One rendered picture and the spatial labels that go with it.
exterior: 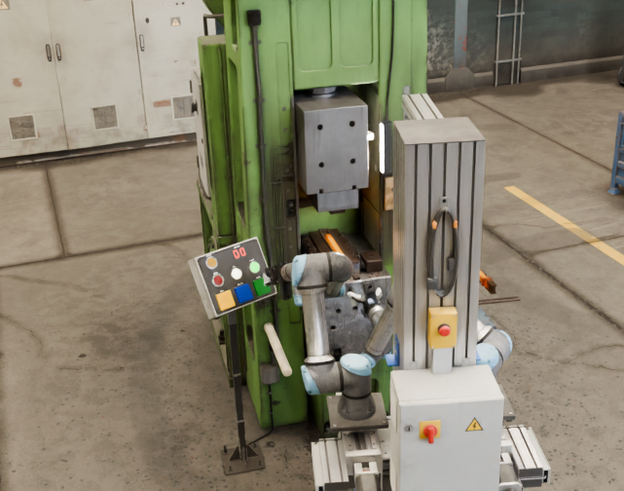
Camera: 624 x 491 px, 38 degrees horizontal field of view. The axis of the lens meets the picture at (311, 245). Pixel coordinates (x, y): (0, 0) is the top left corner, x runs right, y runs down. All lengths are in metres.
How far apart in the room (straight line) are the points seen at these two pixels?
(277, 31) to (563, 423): 2.53
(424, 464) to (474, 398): 0.29
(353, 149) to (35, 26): 5.42
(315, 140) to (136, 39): 5.31
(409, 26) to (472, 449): 2.05
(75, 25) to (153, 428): 5.04
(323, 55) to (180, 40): 5.23
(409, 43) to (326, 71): 0.41
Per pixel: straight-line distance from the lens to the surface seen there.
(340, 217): 4.84
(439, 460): 3.09
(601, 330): 5.97
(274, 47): 4.14
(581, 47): 12.05
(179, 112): 9.49
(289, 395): 4.86
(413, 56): 4.34
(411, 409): 2.95
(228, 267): 4.11
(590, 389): 5.38
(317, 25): 4.18
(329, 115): 4.12
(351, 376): 3.49
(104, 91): 9.33
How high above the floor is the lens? 2.89
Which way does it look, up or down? 24 degrees down
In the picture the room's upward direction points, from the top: 2 degrees counter-clockwise
